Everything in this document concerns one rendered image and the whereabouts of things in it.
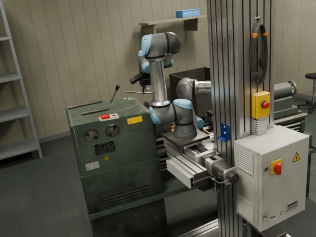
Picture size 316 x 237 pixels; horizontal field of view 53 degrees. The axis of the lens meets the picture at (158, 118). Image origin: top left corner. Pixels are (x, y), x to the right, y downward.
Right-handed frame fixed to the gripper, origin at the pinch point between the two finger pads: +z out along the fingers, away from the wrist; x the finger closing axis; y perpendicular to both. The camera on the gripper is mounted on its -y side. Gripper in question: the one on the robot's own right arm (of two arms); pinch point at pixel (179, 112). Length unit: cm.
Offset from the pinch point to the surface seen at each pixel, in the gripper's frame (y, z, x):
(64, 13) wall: -60, 299, 89
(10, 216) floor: -171, 89, -108
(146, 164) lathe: -42, -29, -25
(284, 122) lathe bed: 93, -19, -25
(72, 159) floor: -96, 192, -108
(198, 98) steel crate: 114, 207, -61
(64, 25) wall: -65, 298, 72
